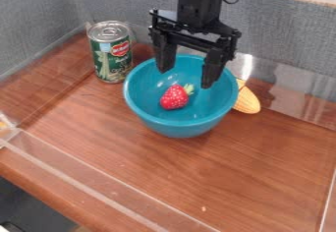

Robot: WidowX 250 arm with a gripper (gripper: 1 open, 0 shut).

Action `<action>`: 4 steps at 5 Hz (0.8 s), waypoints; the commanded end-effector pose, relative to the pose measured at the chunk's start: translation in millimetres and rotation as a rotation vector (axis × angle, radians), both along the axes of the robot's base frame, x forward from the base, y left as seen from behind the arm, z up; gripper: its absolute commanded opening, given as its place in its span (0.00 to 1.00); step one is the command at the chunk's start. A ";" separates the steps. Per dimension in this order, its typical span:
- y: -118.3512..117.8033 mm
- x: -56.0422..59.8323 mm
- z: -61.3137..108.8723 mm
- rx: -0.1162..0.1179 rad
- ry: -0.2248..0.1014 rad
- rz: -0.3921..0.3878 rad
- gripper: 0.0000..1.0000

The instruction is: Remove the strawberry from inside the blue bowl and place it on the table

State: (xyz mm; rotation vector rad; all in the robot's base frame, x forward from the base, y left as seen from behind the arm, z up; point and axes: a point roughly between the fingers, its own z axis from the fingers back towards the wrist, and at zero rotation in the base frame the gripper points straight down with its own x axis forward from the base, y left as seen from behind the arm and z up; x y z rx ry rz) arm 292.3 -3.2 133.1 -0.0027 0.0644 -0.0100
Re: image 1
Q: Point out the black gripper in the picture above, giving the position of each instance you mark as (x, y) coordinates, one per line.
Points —
(214, 38)

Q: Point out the red toy strawberry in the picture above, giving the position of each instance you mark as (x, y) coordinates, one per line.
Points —
(176, 96)

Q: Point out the blue plastic bowl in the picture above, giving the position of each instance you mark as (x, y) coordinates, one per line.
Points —
(209, 103)

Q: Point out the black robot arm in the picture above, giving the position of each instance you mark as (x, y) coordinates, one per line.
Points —
(197, 12)

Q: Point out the green vegetable can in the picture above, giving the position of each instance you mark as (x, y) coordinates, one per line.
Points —
(110, 50)

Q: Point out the yellow toy corn cob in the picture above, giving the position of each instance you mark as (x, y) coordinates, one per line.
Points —
(246, 103)

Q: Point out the clear acrylic barrier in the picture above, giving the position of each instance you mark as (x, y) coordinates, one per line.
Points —
(136, 182)

